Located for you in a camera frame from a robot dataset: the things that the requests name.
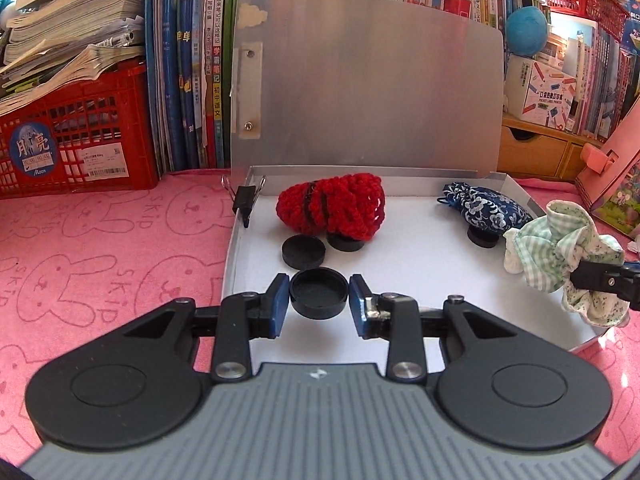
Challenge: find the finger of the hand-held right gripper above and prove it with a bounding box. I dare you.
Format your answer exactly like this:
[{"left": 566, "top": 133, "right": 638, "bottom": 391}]
[{"left": 571, "top": 259, "right": 640, "bottom": 311}]

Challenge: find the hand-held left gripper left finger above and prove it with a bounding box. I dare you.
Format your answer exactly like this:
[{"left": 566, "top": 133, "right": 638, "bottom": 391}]
[{"left": 100, "top": 274, "right": 291, "bottom": 383}]

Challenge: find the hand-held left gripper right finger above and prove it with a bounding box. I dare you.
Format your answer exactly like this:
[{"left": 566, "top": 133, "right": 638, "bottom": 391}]
[{"left": 349, "top": 274, "right": 541, "bottom": 383}]

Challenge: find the black hollow round cap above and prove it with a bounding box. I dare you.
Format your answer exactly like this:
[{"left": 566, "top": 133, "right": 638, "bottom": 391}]
[{"left": 290, "top": 268, "right": 349, "bottom": 321}]

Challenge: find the green checked scrunchie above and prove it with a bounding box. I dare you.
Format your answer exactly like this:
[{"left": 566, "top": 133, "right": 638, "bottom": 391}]
[{"left": 502, "top": 200, "right": 632, "bottom": 328}]

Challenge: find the red crochet scrunchie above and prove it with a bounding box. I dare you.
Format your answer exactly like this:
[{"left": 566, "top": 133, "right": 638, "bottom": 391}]
[{"left": 276, "top": 172, "right": 387, "bottom": 239}]

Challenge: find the blue floral scrunchie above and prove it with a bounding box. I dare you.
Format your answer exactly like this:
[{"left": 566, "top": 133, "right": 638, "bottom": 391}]
[{"left": 441, "top": 181, "right": 535, "bottom": 235}]

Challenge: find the grey cardboard box with lid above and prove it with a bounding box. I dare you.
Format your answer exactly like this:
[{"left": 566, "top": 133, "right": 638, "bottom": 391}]
[{"left": 220, "top": 0, "right": 608, "bottom": 361}]

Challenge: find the black binder clip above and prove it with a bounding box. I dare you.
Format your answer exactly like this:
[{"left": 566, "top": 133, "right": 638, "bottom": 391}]
[{"left": 220, "top": 174, "right": 268, "bottom": 229}]

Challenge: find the wooden drawer organizer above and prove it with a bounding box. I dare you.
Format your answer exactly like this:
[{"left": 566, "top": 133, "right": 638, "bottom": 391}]
[{"left": 496, "top": 112, "right": 603, "bottom": 183}]

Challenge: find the pink rabbit print tablecloth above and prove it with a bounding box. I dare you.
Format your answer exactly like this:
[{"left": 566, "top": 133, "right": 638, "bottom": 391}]
[{"left": 0, "top": 167, "right": 640, "bottom": 466}]

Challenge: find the white printed carton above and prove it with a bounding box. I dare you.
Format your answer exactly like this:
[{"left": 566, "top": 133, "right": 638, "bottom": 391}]
[{"left": 502, "top": 55, "right": 583, "bottom": 133}]

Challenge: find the row of pastel spine books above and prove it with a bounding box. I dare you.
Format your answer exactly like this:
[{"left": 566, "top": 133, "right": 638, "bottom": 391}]
[{"left": 537, "top": 15, "right": 640, "bottom": 141}]

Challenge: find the red plastic crate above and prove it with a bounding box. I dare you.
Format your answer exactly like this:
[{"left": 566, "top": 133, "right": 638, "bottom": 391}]
[{"left": 0, "top": 57, "right": 160, "bottom": 200}]

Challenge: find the large blue plush toy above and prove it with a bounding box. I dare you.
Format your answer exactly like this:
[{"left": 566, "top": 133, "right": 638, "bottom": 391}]
[{"left": 487, "top": 0, "right": 549, "bottom": 57}]

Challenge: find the row of upright blue books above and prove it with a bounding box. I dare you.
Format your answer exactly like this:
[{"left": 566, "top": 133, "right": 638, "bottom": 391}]
[{"left": 145, "top": 0, "right": 241, "bottom": 171}]

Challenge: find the tall stack of worn books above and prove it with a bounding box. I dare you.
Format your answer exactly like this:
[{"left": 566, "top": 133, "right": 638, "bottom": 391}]
[{"left": 0, "top": 0, "right": 148, "bottom": 116}]

